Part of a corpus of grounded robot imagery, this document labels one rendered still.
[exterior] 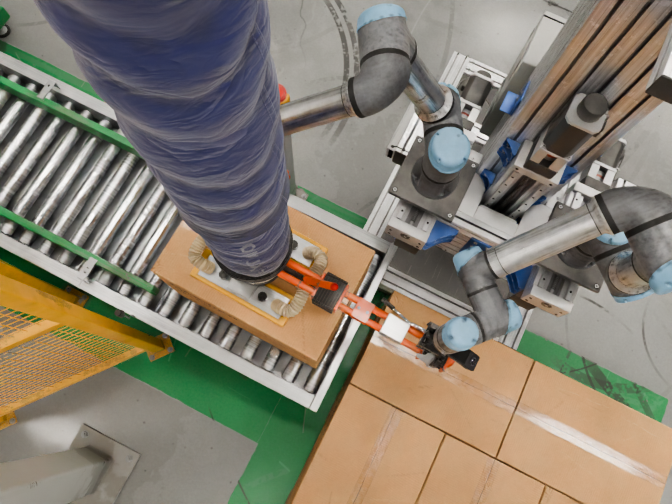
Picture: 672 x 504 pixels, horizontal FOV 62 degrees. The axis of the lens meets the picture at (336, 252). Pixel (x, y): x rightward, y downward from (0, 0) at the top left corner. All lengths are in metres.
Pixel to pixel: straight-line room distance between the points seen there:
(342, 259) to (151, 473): 1.45
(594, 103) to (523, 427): 1.28
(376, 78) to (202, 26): 0.76
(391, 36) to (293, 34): 2.03
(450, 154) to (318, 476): 1.23
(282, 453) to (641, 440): 1.47
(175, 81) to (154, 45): 0.05
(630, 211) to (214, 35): 0.95
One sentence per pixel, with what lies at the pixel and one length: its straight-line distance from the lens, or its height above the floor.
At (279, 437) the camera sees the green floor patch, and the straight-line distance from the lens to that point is 2.71.
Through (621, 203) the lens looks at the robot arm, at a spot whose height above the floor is 1.62.
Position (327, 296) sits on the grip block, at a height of 1.09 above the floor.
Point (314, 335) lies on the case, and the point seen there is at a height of 0.95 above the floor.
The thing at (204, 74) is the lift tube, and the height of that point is 2.18.
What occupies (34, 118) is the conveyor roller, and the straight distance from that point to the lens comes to 2.70.
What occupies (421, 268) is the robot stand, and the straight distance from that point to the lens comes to 2.61.
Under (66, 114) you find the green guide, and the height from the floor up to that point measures 0.64.
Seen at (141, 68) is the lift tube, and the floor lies 2.21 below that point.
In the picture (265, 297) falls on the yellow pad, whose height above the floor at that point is 1.00.
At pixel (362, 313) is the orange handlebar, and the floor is 1.09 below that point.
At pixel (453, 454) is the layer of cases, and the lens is 2.22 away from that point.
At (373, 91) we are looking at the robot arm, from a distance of 1.30.
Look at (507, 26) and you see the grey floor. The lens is 3.56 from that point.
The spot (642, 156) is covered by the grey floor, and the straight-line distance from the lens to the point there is 3.45.
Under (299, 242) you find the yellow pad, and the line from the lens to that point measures 1.80.
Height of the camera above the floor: 2.70
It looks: 75 degrees down
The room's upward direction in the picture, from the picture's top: 9 degrees clockwise
